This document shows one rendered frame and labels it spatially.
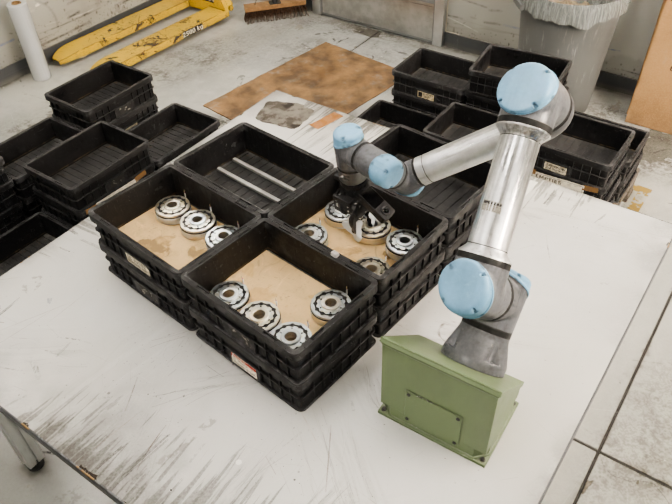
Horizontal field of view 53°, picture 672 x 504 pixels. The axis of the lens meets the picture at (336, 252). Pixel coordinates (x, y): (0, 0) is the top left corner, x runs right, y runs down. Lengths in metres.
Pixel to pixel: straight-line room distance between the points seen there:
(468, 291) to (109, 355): 0.98
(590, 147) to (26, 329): 2.21
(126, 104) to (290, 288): 1.75
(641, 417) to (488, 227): 1.43
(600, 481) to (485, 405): 1.11
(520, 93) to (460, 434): 0.74
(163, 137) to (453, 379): 2.19
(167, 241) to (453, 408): 0.94
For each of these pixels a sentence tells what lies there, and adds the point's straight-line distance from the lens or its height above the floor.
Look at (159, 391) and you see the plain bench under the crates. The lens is 1.78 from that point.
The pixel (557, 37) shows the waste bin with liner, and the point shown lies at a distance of 3.85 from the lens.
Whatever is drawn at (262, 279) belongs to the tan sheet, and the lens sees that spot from 1.80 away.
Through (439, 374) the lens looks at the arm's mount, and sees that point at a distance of 1.45.
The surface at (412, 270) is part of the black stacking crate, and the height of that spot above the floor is 0.85.
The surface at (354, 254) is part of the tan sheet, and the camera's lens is 1.85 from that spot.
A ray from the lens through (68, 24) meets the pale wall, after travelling 5.18.
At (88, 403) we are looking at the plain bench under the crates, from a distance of 1.82.
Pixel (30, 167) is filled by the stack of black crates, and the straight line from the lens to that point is 2.89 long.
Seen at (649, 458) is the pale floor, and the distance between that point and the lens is 2.61.
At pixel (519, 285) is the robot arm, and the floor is 1.02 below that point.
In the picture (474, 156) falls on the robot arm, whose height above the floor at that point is 1.17.
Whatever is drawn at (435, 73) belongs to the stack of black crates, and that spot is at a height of 0.38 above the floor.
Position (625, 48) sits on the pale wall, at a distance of 4.42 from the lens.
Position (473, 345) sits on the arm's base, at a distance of 1.53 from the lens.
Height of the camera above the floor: 2.08
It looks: 42 degrees down
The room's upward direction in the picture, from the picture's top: 2 degrees counter-clockwise
